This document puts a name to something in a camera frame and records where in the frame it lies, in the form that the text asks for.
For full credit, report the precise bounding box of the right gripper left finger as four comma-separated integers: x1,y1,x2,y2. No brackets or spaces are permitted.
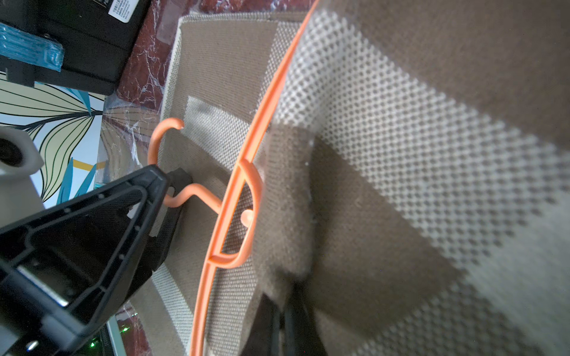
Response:
240,295,281,356

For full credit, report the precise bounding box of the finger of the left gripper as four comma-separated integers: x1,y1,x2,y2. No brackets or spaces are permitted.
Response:
1,166,169,352
148,169,193,271

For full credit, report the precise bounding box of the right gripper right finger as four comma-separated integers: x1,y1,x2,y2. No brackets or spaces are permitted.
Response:
284,284,327,355

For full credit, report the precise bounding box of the orange plastic hanger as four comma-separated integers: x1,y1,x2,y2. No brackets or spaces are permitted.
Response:
163,1,318,355

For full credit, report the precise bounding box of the brown checked placemat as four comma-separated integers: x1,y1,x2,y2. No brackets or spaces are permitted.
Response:
128,0,570,356

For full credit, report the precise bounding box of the black yellow toolbox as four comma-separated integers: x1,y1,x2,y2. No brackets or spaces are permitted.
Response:
1,1,151,95

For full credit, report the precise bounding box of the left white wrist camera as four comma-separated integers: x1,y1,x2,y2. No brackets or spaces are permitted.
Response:
1,127,44,227

